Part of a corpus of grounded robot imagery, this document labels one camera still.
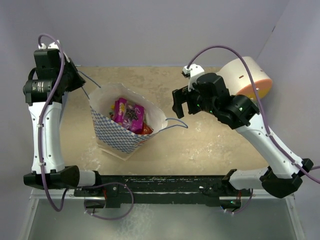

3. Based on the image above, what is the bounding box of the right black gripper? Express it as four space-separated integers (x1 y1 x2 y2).
172 83 218 119

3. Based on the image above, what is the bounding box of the magenta snack packet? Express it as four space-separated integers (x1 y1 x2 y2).
112 97 145 134

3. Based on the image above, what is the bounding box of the blue checkered paper bag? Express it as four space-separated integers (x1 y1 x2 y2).
87 82 171 161

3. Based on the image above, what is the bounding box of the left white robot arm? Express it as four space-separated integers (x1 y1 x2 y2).
23 48 103 196

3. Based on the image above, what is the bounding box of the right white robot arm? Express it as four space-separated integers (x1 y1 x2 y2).
172 73 314 199

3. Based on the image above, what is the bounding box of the orange red snack packet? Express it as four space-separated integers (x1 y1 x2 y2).
138 122 154 135

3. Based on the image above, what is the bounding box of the yellow candy snack packet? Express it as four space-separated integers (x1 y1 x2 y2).
108 104 115 119

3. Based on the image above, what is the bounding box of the beige and orange cylinder device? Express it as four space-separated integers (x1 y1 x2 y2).
216 56 273 101

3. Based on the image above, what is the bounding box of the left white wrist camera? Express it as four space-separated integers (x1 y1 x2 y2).
37 39 71 63

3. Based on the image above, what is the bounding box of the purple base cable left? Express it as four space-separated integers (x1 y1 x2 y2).
83 182 136 221

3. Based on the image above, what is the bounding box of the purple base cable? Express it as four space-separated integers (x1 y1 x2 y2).
222 188 254 216
83 182 136 221

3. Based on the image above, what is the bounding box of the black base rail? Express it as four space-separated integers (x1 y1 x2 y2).
74 175 251 209

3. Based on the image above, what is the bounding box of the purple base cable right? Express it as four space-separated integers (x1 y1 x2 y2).
222 188 254 216

